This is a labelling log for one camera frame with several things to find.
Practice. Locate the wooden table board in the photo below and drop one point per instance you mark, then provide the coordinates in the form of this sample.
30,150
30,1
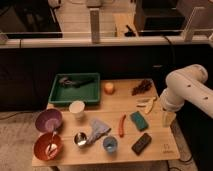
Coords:
110,109

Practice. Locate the green plastic tray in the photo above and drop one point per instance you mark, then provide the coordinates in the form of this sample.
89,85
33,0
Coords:
89,93

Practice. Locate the white post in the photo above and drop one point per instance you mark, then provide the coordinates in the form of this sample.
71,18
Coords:
192,23
95,27

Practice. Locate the orange fruit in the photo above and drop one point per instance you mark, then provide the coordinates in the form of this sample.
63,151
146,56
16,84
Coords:
109,88

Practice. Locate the white post right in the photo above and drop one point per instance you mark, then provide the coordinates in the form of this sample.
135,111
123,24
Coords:
192,23

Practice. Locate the small metal cup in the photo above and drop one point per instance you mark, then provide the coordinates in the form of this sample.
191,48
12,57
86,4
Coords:
80,139

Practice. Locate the blue cup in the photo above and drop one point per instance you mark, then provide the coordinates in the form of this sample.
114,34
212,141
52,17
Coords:
110,144

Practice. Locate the white paper cup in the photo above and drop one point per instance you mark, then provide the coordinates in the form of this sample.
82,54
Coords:
76,108

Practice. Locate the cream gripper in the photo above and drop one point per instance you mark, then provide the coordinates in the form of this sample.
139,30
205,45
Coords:
168,118

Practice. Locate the white post left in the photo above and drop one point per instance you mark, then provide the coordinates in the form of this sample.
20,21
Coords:
95,27

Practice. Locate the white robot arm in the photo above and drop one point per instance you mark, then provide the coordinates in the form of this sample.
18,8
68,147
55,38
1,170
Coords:
186,84

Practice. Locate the dark grape bunch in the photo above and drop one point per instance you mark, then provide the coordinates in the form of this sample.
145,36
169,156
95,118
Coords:
144,86

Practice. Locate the blue grey cloth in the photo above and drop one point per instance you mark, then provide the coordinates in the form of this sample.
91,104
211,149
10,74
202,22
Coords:
99,128

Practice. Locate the red bowl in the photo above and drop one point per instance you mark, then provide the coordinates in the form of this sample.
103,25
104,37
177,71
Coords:
42,144

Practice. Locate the black object on floor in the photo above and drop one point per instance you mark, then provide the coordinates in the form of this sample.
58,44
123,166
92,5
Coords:
129,32

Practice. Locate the white spoon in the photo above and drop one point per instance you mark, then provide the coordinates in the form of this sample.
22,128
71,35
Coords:
51,142

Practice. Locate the green sponge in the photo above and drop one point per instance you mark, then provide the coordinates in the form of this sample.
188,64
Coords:
139,121

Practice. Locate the white horizontal rail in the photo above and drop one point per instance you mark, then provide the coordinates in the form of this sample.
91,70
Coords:
103,42

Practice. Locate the black rectangular block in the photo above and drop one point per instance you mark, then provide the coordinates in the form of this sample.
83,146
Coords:
141,143

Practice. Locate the black brush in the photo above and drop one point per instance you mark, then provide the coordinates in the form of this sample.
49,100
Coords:
65,81

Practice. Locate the purple bowl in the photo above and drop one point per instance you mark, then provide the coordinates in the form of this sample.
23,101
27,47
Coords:
48,120

